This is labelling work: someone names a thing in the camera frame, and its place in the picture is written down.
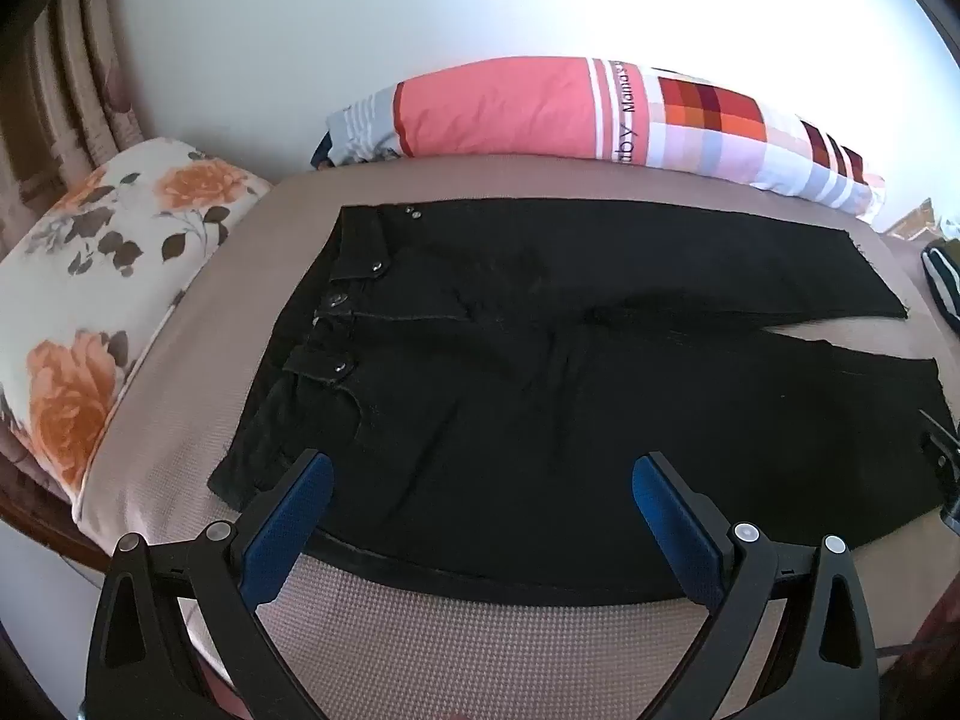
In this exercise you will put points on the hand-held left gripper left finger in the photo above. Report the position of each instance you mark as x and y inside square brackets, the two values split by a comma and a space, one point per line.
[289, 525]

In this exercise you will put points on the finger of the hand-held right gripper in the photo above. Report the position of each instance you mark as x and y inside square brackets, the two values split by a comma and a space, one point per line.
[943, 454]

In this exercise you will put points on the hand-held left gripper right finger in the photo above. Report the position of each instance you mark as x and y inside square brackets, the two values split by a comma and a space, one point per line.
[675, 525]

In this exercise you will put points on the black pants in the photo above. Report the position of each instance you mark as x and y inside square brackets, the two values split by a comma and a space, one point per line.
[525, 390]

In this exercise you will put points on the dark striped cloth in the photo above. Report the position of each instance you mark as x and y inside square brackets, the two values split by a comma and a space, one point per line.
[943, 277]

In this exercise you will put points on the bed with beige cover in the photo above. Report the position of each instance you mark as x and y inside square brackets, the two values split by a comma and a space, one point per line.
[450, 645]

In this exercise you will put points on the light wooden furniture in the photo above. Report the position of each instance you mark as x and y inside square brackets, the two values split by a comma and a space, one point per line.
[915, 221]

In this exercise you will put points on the floral print pillow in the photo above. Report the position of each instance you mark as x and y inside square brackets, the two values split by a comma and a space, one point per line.
[112, 240]

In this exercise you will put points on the pink plaid pillow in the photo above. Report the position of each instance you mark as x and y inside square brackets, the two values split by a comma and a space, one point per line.
[495, 105]

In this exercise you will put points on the beige brown curtain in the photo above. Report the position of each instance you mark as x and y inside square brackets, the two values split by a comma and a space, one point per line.
[67, 75]

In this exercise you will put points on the dark wooden bed frame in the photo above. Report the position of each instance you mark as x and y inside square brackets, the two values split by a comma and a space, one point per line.
[30, 514]

